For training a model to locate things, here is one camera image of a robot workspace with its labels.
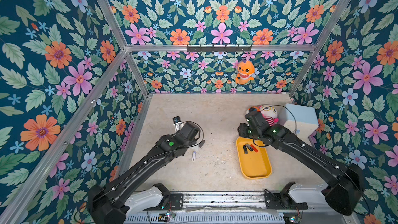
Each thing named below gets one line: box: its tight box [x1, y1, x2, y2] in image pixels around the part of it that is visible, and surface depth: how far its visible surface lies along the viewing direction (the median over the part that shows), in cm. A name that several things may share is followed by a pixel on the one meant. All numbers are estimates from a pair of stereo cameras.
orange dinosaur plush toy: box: [235, 60, 255, 85], surface depth 100 cm
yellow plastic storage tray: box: [235, 136, 273, 179], surface depth 88 cm
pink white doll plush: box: [258, 104, 279, 127], surface depth 103 cm
